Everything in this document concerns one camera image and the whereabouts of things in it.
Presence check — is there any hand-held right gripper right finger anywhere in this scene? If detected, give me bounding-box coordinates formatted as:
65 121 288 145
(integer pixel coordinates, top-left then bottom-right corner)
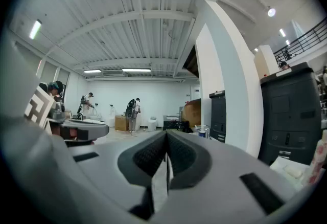
155 130 316 224

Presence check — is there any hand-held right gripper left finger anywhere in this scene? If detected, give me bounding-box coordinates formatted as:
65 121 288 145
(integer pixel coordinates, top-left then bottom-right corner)
0 115 169 224

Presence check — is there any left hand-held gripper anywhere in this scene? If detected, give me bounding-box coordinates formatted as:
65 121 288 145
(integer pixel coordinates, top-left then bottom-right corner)
24 86 110 143

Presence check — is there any green sponge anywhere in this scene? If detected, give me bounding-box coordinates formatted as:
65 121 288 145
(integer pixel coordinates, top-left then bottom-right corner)
284 165 304 179

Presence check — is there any small cardboard box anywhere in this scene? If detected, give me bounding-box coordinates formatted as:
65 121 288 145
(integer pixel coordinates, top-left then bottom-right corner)
114 115 130 131

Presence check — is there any white mug with blue rim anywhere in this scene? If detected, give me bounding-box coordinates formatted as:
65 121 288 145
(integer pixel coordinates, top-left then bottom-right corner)
195 125 211 139

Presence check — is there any small black cabinet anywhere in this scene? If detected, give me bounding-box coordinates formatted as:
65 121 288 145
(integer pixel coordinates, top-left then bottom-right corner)
208 89 227 143

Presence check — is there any large brown cardboard box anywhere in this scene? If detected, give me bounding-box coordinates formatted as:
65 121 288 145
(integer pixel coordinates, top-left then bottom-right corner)
180 98 202 128

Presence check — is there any large black printer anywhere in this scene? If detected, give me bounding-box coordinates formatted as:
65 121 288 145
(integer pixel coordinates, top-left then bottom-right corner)
257 61 323 167

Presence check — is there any white tube with pink flowers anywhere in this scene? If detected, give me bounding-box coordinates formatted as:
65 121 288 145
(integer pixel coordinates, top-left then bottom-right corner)
303 129 327 186

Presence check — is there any black metal railing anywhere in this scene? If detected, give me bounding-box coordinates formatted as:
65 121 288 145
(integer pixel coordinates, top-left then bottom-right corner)
273 17 327 63

